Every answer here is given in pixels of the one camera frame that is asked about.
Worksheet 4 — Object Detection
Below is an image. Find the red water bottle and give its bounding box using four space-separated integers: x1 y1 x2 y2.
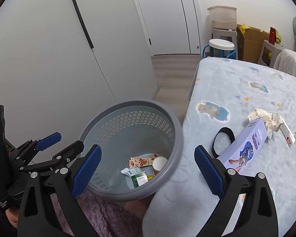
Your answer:
268 27 276 45

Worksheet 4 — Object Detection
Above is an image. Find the red white paper cup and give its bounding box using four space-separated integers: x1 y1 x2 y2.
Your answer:
152 156 167 176

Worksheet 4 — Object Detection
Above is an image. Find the small red white box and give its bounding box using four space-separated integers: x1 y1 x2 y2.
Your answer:
280 120 296 147

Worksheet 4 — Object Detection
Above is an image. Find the white door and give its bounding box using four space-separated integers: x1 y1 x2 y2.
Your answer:
134 0 203 56

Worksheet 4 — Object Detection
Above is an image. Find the black wardrobe handle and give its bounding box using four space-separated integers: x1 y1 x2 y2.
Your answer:
71 0 94 49

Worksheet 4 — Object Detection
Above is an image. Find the light blue mask package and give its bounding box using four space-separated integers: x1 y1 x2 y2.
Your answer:
121 167 141 177

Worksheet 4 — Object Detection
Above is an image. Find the white blue round stool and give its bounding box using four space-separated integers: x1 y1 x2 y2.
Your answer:
201 39 236 59

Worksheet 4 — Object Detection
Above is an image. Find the purple fluffy rug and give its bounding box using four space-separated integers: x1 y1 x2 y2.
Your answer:
76 191 143 236

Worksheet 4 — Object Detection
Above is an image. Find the translucent storage bin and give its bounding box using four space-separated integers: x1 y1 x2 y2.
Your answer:
207 5 237 31

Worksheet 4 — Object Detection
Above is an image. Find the beige bed cover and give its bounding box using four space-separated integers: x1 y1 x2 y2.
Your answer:
273 49 296 77

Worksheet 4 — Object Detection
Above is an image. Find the white paper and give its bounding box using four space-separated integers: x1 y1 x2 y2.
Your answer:
247 109 284 140

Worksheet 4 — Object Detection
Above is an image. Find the person left hand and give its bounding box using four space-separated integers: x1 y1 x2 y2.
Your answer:
6 208 19 228

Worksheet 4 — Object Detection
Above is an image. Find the yellow cloth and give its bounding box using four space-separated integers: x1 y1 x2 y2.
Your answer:
275 29 282 44

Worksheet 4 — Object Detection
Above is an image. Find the light blue patterned blanket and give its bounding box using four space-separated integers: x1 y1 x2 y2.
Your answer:
143 58 296 236

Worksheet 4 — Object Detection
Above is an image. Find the red patterned snack wrapper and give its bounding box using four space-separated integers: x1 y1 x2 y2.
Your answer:
128 154 158 168

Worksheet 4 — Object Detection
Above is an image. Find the grey perforated trash basket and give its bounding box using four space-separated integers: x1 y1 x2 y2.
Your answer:
80 100 184 202

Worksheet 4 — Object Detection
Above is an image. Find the brown cardboard box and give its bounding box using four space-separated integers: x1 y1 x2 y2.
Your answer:
237 24 269 63

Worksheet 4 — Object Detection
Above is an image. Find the grey plastic stool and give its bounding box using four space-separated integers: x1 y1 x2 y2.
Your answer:
212 28 237 48
258 40 283 68

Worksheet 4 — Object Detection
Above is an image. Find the purple cartoon toothpaste box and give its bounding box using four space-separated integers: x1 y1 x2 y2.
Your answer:
217 118 267 173

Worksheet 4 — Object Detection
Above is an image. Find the white green milk carton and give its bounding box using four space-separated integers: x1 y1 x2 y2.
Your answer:
131 172 149 188

